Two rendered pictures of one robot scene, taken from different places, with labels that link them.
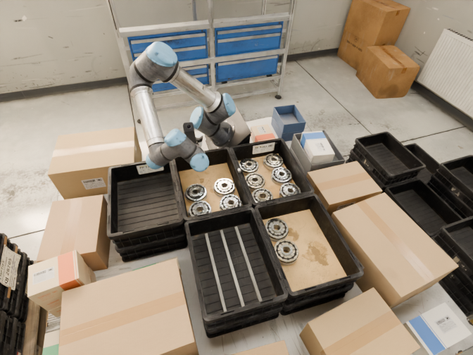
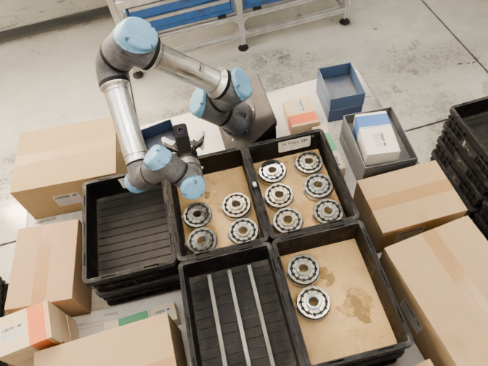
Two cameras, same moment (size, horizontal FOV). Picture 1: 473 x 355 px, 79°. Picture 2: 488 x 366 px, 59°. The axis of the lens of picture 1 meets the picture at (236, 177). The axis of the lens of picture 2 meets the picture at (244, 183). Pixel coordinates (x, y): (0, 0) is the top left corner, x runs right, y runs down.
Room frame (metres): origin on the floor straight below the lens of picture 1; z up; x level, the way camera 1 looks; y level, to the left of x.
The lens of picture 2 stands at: (0.13, -0.17, 2.16)
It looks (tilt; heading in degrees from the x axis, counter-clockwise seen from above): 55 degrees down; 13
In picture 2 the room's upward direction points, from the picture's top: 9 degrees counter-clockwise
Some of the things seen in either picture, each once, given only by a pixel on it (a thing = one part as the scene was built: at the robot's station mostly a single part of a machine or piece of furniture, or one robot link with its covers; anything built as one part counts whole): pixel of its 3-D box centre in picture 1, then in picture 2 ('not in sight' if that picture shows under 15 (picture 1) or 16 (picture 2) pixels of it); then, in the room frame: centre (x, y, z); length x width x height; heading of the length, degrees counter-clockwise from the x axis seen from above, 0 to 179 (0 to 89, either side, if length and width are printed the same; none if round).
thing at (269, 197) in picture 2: (255, 180); (279, 194); (0.96, -0.09, 0.86); 0.10 x 0.10 x 0.01
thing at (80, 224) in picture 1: (79, 234); (54, 271); (0.66, 0.69, 0.78); 0.30 x 0.22 x 0.16; 14
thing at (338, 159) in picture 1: (317, 149); (377, 139); (1.25, -0.46, 0.83); 0.27 x 0.20 x 0.05; 15
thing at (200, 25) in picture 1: (210, 24); not in sight; (2.86, 0.31, 0.91); 1.70 x 0.10 x 0.05; 111
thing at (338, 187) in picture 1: (339, 191); (405, 206); (0.98, -0.54, 0.78); 0.30 x 0.22 x 0.16; 110
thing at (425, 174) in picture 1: (412, 172); not in sight; (1.67, -1.44, 0.26); 0.40 x 0.30 x 0.23; 21
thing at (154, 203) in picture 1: (146, 200); (131, 228); (0.80, 0.41, 0.87); 0.40 x 0.30 x 0.11; 18
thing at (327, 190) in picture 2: (281, 175); (318, 185); (1.00, -0.23, 0.86); 0.10 x 0.10 x 0.01
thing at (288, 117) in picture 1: (288, 118); (340, 86); (1.57, -0.33, 0.81); 0.20 x 0.15 x 0.07; 16
